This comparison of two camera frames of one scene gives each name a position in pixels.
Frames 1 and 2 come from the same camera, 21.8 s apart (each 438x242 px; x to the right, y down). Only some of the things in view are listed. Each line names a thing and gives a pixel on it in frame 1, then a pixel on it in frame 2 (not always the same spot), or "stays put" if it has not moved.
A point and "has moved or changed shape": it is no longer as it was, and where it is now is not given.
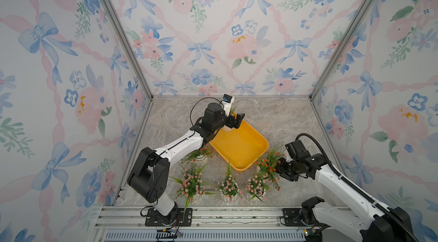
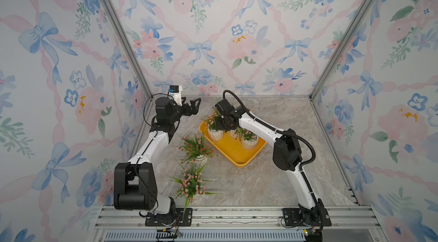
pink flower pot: x=256 y=188 → x=249 y=140
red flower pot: x=199 y=157 stays put
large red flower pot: x=268 y=165 → x=233 y=133
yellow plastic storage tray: x=240 y=146 stays put
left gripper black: x=237 y=121 → x=194 y=110
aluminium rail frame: x=133 y=218 stays put
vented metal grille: x=150 y=236 stays put
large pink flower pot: x=191 y=183 stays put
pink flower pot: x=228 y=188 has moved or changed shape
